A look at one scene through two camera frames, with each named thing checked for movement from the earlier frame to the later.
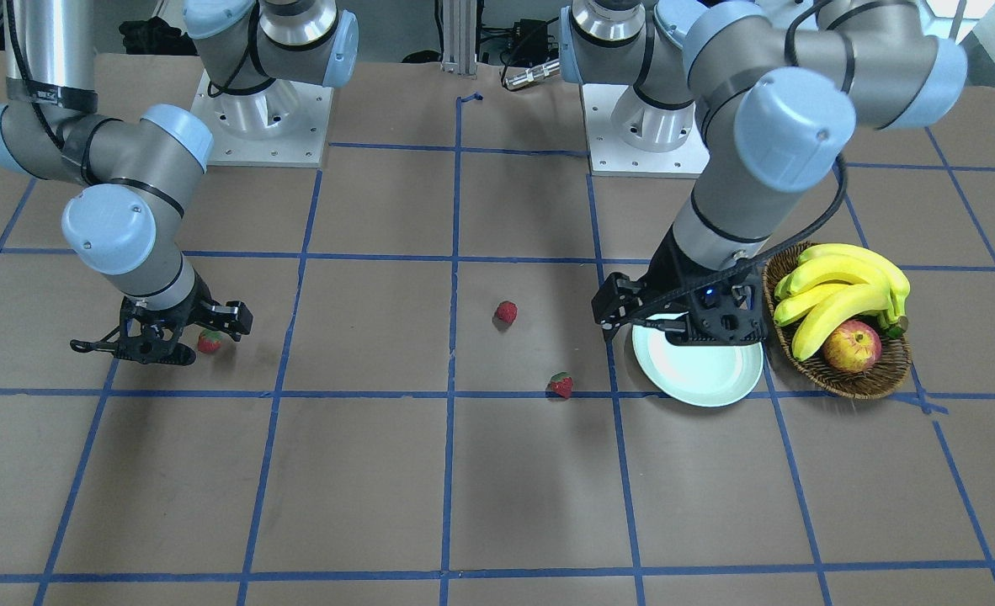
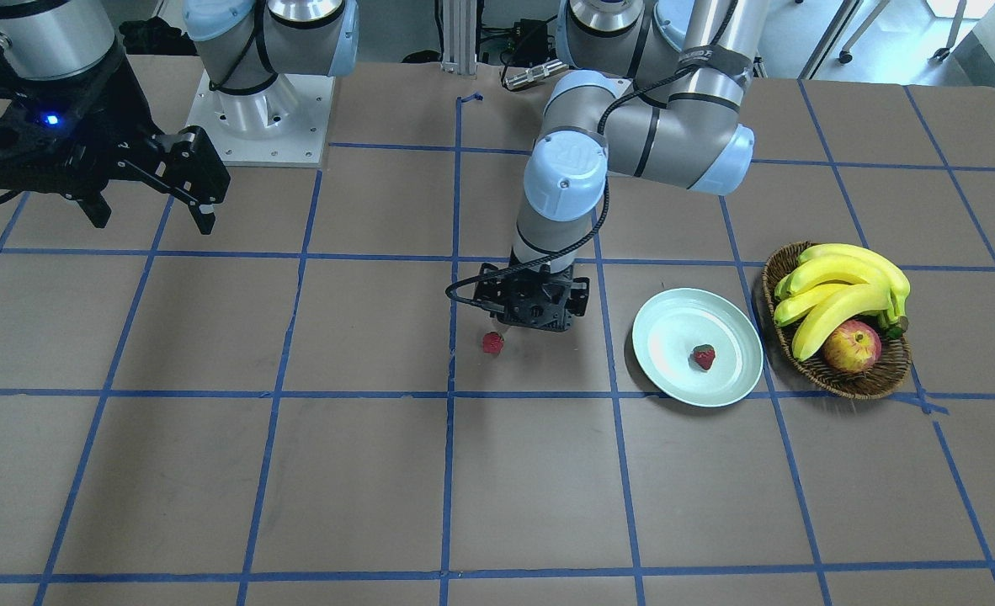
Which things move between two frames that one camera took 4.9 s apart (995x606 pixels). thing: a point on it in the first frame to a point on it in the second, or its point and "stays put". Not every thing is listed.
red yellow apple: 854,347 stays put
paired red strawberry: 561,383 to 492,342
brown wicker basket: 883,377 stays put
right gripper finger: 104,344 to 98,209
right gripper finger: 232,317 to 189,167
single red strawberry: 209,341 to 705,355
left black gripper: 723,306 to 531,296
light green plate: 698,375 stays put
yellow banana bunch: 834,284 stays put
